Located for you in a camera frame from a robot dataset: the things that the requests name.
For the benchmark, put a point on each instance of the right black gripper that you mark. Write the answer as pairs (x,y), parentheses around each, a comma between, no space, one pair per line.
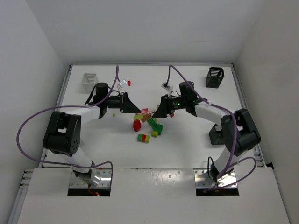
(166,106)

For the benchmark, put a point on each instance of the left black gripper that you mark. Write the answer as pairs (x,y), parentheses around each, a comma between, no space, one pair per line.
(124,102)

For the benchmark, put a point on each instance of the green red lego stack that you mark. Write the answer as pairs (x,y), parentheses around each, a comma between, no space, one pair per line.
(143,138)

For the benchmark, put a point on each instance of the orange lego brick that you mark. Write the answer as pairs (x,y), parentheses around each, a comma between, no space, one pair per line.
(146,116)

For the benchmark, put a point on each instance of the lime square lego brick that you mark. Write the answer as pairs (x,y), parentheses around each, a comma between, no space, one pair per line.
(154,134)

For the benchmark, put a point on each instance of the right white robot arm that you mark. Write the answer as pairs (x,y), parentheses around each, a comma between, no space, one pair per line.
(238,128)

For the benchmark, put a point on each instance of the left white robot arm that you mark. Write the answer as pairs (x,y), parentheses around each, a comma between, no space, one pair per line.
(63,133)

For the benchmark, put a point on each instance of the white slotted container far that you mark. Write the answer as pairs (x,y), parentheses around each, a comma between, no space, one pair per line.
(88,82)

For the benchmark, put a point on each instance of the black slotted container near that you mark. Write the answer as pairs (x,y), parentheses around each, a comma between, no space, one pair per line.
(216,135)

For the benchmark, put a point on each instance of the black slotted container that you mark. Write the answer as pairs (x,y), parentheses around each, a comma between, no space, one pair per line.
(216,135)
(214,77)

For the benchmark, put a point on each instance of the black slotted container far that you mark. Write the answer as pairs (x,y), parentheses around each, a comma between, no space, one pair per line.
(214,77)

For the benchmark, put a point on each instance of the white front platform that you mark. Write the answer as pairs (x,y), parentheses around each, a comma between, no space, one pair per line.
(151,196)

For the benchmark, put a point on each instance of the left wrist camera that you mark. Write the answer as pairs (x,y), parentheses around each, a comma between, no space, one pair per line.
(122,84)

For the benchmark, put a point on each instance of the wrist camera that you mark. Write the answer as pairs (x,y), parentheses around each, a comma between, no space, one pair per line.
(122,84)
(168,87)

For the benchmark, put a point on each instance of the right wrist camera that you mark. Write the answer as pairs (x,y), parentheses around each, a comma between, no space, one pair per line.
(168,87)

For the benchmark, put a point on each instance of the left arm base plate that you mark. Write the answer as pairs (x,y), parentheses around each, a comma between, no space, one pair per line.
(97,178)

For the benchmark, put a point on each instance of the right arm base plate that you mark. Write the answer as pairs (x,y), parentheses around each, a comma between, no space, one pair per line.
(203,181)

